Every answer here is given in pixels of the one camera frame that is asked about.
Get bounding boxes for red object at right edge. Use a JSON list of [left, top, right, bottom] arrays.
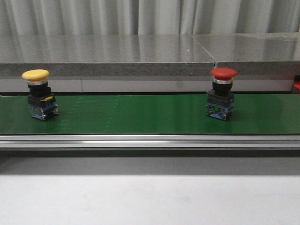
[[292, 81, 300, 94]]

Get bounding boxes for grey stone counter slab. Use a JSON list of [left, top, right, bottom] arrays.
[[0, 33, 300, 93]]

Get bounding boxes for grey pleated curtain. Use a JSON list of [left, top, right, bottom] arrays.
[[0, 0, 300, 35]]

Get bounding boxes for aluminium conveyor side rail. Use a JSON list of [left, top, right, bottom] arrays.
[[0, 134, 300, 150]]

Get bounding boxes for green conveyor belt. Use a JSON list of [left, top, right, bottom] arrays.
[[0, 94, 300, 135]]

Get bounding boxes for red mushroom push button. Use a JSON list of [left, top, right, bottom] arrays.
[[206, 67, 238, 121]]

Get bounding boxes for yellow mushroom push button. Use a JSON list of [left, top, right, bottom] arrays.
[[22, 69, 59, 121]]

